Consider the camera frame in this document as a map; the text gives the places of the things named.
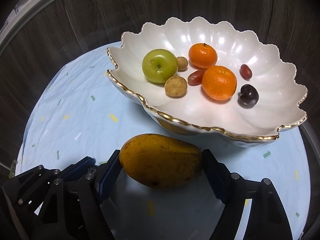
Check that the front orange mandarin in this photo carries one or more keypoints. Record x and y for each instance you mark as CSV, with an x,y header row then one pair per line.
x,y
219,83

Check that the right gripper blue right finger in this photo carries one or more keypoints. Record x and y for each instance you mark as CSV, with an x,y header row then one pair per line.
x,y
219,177

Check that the red grape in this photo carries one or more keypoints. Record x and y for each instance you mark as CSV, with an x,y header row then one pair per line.
x,y
195,78
245,72

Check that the white scalloped gold-rimmed bowl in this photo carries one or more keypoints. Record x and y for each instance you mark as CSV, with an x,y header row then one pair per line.
x,y
237,86

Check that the dark purple plum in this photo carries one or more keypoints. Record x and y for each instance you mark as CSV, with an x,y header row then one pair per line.
x,y
248,96

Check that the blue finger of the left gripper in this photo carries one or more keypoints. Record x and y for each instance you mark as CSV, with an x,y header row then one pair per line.
x,y
77,170

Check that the back orange mandarin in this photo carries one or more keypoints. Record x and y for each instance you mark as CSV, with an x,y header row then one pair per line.
x,y
202,55

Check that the orange mandarin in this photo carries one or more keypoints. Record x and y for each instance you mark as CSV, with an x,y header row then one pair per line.
x,y
219,83
202,55

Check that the green yellow apple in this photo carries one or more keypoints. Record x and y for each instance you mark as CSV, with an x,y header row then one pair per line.
x,y
159,65

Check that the small brown longan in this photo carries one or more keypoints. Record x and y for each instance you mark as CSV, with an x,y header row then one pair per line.
x,y
182,63

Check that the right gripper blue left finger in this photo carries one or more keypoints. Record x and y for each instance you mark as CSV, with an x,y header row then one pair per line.
x,y
106,176

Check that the yellow orange mango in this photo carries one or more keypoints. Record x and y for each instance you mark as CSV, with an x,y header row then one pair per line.
x,y
160,162

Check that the large brown longan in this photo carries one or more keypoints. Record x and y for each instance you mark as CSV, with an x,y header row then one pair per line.
x,y
175,86

